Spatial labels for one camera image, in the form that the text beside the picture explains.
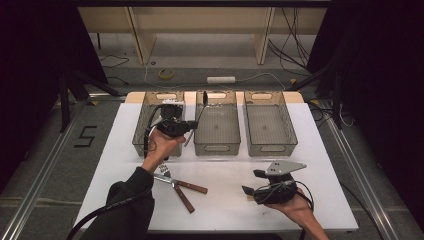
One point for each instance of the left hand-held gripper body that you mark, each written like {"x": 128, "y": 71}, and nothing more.
{"x": 171, "y": 125}

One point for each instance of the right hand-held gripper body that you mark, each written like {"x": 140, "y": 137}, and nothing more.
{"x": 276, "y": 193}

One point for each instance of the transparent grey storage bin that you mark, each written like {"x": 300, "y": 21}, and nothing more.
{"x": 138, "y": 133}
{"x": 216, "y": 133}
{"x": 270, "y": 126}

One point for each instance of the metal spoon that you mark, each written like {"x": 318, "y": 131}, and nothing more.
{"x": 205, "y": 98}

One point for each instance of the person's right hand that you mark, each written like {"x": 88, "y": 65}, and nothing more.
{"x": 296, "y": 208}

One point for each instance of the person's left hand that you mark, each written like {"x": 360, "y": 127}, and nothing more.
{"x": 161, "y": 150}

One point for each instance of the wooden table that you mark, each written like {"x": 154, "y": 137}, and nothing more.
{"x": 135, "y": 97}

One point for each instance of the yellow tape roll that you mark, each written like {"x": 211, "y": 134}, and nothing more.
{"x": 160, "y": 74}

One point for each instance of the white power strip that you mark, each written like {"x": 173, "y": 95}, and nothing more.
{"x": 220, "y": 80}

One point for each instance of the white board sheet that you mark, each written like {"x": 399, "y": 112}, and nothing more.
{"x": 326, "y": 150}

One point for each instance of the yellow floor tape piece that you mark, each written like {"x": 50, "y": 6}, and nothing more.
{"x": 315, "y": 101}
{"x": 94, "y": 102}
{"x": 293, "y": 81}

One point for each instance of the light wooden shelf unit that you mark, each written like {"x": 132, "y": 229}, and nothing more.
{"x": 200, "y": 20}

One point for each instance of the black metal stand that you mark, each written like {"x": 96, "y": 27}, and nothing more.
{"x": 65, "y": 100}
{"x": 337, "y": 100}

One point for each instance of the dark curtain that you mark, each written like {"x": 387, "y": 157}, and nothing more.
{"x": 30, "y": 66}
{"x": 383, "y": 83}

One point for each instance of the aluminium floor rail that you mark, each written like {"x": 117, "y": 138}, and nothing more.
{"x": 40, "y": 176}
{"x": 360, "y": 180}

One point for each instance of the black frame bar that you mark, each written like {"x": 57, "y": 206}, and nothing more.
{"x": 200, "y": 3}

